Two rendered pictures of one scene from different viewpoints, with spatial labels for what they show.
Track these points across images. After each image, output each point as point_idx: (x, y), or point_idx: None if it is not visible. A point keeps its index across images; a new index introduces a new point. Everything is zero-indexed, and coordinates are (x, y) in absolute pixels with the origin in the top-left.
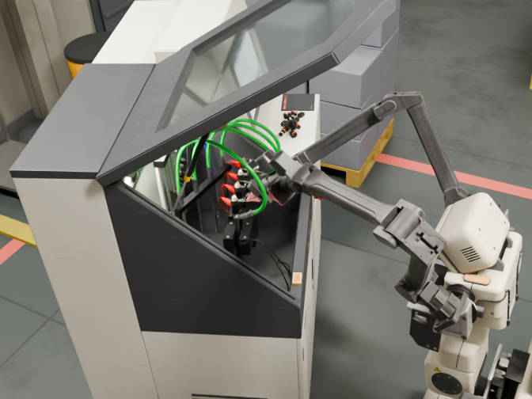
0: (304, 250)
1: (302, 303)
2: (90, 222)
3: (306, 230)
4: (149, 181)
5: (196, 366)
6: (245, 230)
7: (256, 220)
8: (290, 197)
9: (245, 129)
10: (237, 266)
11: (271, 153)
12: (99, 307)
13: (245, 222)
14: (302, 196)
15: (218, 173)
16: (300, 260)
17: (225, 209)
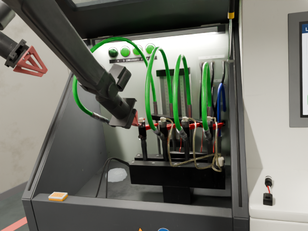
0: (99, 204)
1: (50, 223)
2: None
3: (134, 208)
4: (143, 77)
5: None
6: (143, 162)
7: (177, 181)
8: (5, 62)
9: (255, 102)
10: (49, 127)
11: (112, 65)
12: None
13: (155, 162)
14: (210, 207)
15: (198, 120)
16: (86, 201)
17: (230, 184)
